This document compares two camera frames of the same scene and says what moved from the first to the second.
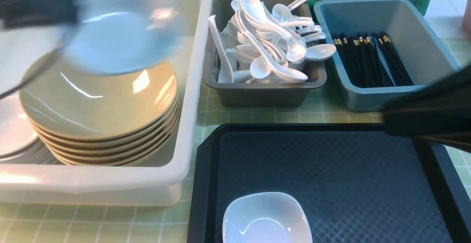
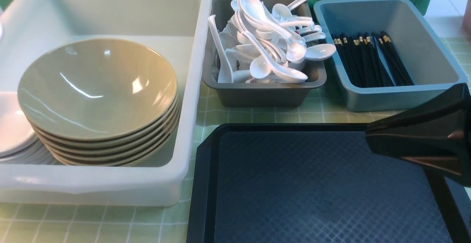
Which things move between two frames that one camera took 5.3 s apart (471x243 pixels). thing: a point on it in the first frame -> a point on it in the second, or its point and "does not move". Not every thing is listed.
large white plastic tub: x=160 y=182 does not move
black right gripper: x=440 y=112 -> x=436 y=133
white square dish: x=125 y=25 -> x=17 y=134
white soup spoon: x=281 y=74 does not move
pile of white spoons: x=259 y=43 does not move
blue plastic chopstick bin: x=377 y=48 does not move
